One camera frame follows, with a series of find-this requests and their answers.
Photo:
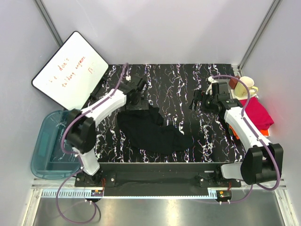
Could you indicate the orange connector box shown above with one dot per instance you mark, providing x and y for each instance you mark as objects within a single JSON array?
[
  {"x": 224, "y": 194},
  {"x": 97, "y": 193}
]

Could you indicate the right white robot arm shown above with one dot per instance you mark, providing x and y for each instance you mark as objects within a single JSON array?
[{"x": 263, "y": 159}]

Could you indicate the orange folded t-shirt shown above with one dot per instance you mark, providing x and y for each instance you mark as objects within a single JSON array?
[{"x": 265, "y": 133}]

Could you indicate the black t-shirt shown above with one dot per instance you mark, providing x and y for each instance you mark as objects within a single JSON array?
[{"x": 145, "y": 130}]

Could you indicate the teal translucent plastic bin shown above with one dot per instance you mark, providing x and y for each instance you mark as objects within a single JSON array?
[{"x": 48, "y": 159}]

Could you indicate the yellow ceramic mug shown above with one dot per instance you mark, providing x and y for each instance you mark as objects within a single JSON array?
[{"x": 248, "y": 85}]

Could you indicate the brown small cup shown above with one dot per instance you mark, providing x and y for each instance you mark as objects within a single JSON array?
[{"x": 233, "y": 82}]

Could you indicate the white dry-erase board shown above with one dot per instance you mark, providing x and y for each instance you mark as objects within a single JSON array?
[{"x": 72, "y": 73}]

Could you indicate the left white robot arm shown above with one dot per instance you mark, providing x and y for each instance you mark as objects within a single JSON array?
[{"x": 81, "y": 130}]

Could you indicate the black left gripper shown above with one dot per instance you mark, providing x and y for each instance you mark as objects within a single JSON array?
[{"x": 141, "y": 105}]

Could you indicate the right orange connector box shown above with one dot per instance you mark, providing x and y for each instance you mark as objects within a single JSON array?
[{"x": 224, "y": 194}]

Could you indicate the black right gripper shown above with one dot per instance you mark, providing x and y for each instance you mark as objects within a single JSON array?
[{"x": 199, "y": 95}]

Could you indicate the magenta folded t-shirt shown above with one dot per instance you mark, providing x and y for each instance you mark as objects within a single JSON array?
[{"x": 258, "y": 114}]

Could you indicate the left orange connector box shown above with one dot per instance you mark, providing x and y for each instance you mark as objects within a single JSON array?
[{"x": 97, "y": 193}]

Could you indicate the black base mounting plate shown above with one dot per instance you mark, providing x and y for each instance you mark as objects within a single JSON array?
[{"x": 157, "y": 179}]

